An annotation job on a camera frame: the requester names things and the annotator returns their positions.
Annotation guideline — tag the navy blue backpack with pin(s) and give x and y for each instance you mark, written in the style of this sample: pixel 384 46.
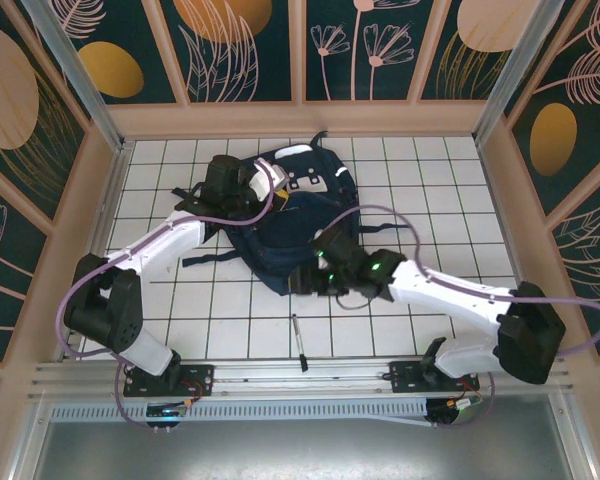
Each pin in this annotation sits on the navy blue backpack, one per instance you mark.
pixel 300 225

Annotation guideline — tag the black and white marker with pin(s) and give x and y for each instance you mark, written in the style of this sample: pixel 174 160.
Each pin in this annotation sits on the black and white marker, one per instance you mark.
pixel 300 342

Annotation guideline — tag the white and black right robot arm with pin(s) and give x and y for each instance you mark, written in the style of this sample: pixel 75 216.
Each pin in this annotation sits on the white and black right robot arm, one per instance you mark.
pixel 445 295

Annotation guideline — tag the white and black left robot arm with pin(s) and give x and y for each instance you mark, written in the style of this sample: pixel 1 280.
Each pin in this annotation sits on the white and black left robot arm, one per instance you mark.
pixel 155 245

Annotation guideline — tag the grey metal sheet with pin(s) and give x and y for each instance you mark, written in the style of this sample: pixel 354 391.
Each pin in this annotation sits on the grey metal sheet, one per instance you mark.
pixel 300 450

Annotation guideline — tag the small controller board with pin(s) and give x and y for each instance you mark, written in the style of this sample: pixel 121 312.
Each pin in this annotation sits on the small controller board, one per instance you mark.
pixel 166 412
pixel 455 407

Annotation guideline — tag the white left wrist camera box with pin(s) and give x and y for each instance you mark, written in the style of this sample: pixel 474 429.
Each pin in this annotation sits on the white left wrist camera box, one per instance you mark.
pixel 267 175

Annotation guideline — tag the aluminium mounting rail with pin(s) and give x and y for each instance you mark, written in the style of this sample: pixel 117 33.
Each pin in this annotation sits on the aluminium mounting rail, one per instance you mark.
pixel 260 380

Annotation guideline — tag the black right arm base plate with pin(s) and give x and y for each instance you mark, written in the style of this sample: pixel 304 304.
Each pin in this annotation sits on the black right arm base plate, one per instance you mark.
pixel 405 377

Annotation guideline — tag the aluminium side rail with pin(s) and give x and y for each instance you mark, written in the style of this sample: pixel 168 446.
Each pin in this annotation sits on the aluminium side rail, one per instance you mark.
pixel 105 225
pixel 507 240

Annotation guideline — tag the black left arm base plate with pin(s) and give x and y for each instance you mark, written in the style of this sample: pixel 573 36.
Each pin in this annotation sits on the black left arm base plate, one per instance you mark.
pixel 195 377

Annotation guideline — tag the aluminium frame post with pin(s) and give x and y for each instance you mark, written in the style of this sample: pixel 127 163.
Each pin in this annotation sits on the aluminium frame post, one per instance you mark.
pixel 512 75
pixel 77 75

